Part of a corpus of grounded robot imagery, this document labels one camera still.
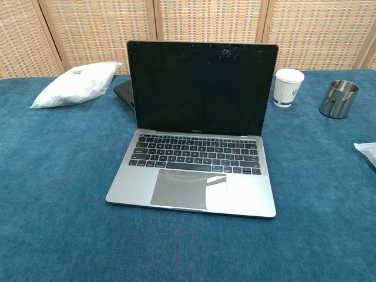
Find silver laptop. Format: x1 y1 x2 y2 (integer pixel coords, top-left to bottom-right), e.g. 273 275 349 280
105 40 279 219

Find black backpack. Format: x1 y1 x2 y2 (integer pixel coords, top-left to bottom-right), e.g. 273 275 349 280
113 79 137 114

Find white paper cup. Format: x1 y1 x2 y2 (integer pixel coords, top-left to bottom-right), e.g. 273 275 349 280
272 68 306 109

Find white clothing in plastic bag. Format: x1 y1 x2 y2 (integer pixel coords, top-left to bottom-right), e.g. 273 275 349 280
29 61 123 109

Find blue felt table cover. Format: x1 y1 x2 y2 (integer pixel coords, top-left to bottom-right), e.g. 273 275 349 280
0 69 376 282

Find woven bamboo folding screen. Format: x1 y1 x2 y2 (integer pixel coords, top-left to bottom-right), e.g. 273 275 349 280
0 0 376 80

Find stainless steel cup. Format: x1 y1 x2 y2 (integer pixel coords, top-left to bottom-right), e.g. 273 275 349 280
318 79 360 120

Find grey clothing in zip bag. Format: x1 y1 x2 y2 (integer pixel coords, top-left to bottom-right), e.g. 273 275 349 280
353 142 376 170

